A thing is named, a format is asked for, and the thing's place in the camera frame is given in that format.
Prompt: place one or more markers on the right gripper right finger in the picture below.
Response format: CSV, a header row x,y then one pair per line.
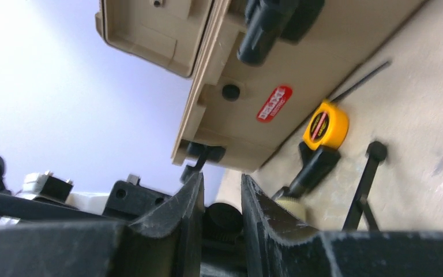
x,y
279,244

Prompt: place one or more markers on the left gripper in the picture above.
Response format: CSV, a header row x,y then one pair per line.
x,y
128,201

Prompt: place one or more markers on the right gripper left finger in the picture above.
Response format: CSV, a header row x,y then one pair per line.
x,y
59,241

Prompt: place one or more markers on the cream microphone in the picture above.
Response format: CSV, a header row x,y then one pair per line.
x,y
293,206

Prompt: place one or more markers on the black tripod microphone stand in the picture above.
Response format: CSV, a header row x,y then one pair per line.
x,y
223,249

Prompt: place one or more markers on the black cylindrical tool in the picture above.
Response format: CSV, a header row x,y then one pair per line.
x,y
316,165

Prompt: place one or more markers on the yellow tape measure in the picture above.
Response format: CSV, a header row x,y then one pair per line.
x,y
328,126

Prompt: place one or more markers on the tan plastic toolbox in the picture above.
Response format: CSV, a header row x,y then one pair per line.
x,y
258,68

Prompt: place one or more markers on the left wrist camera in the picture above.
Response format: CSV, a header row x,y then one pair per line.
x,y
47,188

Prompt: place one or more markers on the black cable tie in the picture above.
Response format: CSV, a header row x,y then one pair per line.
x,y
362,81

